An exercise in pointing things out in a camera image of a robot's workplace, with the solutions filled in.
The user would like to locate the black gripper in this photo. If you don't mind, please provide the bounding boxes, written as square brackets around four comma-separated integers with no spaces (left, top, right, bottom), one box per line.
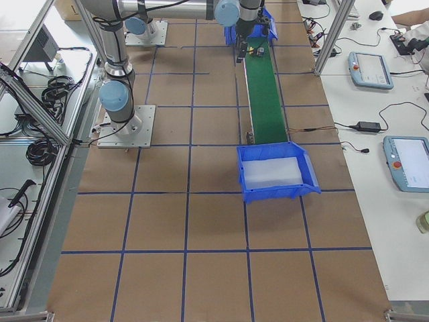
[236,34,248,63]

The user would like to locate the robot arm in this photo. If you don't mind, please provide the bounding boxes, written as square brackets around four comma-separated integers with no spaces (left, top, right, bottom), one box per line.
[125,17,158,38]
[81,1,264,80]

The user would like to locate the blue bin left side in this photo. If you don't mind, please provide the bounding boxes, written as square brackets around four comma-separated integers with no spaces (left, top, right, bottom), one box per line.
[223,7,279,46]

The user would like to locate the blue bin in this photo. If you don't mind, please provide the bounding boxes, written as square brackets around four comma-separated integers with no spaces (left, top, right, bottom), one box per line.
[237,142,321,203]
[223,7,279,46]

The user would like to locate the green conveyor belt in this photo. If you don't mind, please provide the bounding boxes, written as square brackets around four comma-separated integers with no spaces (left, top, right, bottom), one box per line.
[244,37,288,144]

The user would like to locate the far teach pendant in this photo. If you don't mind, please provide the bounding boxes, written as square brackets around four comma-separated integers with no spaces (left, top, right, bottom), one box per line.
[348,52,393,90]

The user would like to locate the teach pendant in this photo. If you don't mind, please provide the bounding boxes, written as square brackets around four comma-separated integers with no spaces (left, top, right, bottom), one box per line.
[348,52,393,90]
[383,136,428,193]

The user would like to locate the white foam pad right bin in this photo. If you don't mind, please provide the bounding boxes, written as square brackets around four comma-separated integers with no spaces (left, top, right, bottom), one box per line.
[243,157,303,189]

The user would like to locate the blue bin right side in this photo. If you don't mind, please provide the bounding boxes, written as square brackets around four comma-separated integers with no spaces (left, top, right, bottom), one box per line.
[237,142,321,203]

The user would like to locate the black computer mouse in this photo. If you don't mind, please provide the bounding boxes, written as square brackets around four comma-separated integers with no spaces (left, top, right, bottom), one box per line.
[369,11,384,21]

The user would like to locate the black power adapter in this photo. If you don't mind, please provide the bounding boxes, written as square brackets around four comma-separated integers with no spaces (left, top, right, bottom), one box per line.
[349,121,382,133]

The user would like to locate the near teach pendant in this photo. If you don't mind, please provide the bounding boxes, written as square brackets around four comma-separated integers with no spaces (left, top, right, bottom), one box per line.
[383,136,428,193]

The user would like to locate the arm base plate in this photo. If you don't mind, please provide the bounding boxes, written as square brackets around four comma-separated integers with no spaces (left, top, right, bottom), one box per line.
[96,105,156,148]
[125,20,168,47]

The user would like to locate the aluminium frame post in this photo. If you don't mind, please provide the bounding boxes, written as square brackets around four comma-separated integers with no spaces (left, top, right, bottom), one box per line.
[314,0,355,76]

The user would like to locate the coiled black cables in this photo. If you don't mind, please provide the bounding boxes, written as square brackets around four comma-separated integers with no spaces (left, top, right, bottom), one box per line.
[25,139,54,168]

